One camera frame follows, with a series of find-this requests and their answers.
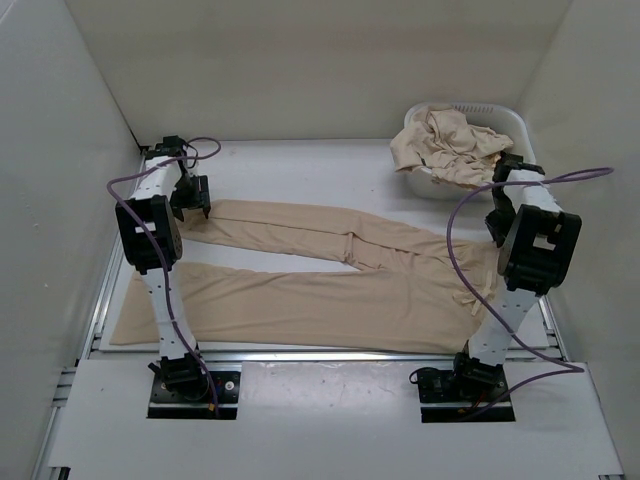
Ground beige trousers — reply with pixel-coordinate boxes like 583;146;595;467
110;198;504;354

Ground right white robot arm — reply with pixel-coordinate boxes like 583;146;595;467
449;153;582;400

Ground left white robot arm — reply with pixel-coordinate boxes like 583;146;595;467
107;136;211;402

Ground beige clothes pile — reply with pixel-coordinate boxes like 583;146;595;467
390;104;514;188

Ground white laundry basket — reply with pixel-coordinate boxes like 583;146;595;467
390;102;536;201

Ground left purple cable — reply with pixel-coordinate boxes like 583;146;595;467
105;136;224;411

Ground purple cable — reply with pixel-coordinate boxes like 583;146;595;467
447;166;614;416
105;136;224;411

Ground left aluminium rail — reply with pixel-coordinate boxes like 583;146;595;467
76;155;143;359

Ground aluminium rail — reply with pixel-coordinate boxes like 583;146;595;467
76;155;143;359
538;297;564;355
59;347;566;366

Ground right aluminium rail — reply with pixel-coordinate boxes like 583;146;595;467
538;297;564;355

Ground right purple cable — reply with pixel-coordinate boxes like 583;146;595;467
447;166;614;416

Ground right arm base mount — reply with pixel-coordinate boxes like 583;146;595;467
409;352;515;423

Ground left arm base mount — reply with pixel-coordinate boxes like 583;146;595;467
147;357;242;420

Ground front aluminium rail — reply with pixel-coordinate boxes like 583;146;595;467
59;347;566;366

